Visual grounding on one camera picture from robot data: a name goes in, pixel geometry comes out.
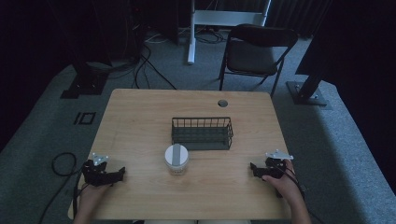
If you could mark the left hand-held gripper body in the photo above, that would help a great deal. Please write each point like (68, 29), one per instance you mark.
(95, 172)

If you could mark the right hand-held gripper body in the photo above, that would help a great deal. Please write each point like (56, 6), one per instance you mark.
(275, 165)

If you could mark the person's left hand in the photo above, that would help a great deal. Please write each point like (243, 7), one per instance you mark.
(91, 196)

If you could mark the person's right hand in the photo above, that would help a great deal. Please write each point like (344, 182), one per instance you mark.
(285, 186)

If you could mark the black stand with bolted base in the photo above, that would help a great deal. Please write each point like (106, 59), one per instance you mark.
(306, 91)

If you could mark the black stand with square base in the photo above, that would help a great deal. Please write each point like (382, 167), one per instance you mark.
(85, 84)

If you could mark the black folding chair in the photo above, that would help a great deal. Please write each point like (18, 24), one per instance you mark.
(252, 59)

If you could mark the white desk frame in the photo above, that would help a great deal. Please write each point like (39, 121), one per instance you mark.
(193, 34)

